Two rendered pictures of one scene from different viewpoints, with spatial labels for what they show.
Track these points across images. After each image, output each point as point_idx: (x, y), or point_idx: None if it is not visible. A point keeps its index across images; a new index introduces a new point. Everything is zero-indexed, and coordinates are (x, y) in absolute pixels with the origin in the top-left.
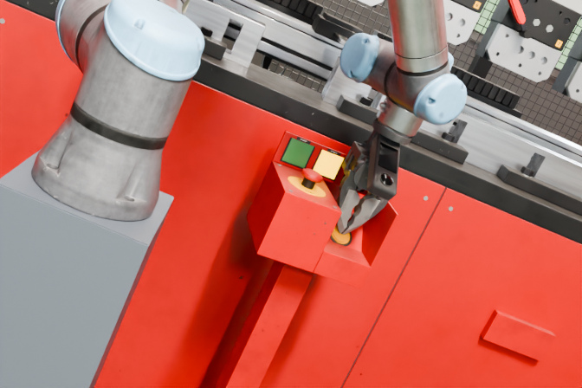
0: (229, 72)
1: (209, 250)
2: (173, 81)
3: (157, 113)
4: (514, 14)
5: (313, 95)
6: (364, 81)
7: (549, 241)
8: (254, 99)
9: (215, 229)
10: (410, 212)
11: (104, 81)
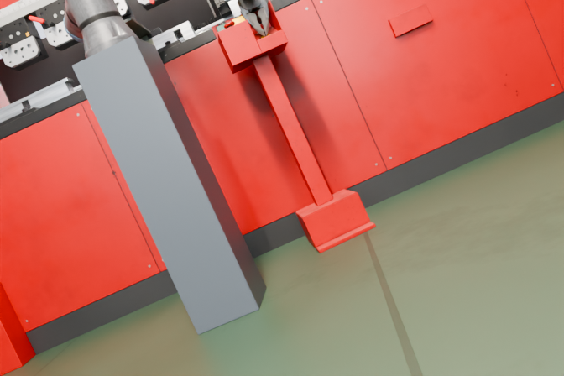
0: (184, 41)
1: (249, 117)
2: None
3: (101, 0)
4: None
5: None
6: None
7: None
8: (202, 41)
9: (242, 107)
10: (307, 20)
11: (75, 6)
